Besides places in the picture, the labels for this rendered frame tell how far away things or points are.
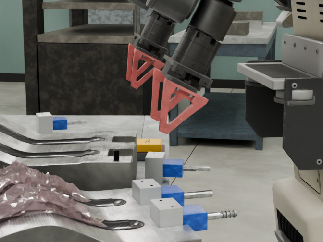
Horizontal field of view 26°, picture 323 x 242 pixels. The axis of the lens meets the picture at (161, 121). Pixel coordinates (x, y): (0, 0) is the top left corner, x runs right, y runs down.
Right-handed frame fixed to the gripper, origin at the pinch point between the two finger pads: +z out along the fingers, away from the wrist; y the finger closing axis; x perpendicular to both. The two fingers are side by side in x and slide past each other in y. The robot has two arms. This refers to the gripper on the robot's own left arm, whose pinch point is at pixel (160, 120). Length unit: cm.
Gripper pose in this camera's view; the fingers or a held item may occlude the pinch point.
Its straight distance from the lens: 105.9
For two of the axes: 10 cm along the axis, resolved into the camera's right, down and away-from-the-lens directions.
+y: 1.4, 2.0, -9.7
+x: 8.8, 4.2, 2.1
